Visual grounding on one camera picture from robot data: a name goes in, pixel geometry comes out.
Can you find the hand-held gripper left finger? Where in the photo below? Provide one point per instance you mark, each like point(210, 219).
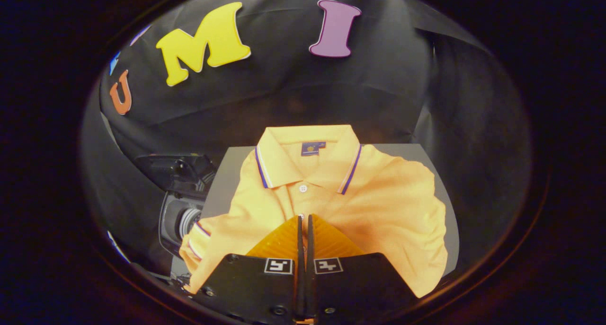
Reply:
point(255, 287)

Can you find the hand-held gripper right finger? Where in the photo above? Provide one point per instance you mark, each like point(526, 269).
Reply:
point(350, 287)

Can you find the orange polo shirt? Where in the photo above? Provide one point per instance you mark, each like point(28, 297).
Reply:
point(378, 202)

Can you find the dark washing machine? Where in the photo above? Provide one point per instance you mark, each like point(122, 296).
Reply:
point(182, 221)

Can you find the grey cabinet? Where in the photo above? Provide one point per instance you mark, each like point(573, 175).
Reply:
point(227, 183)

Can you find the black backdrop cloth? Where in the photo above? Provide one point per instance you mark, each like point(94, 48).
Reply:
point(284, 93)

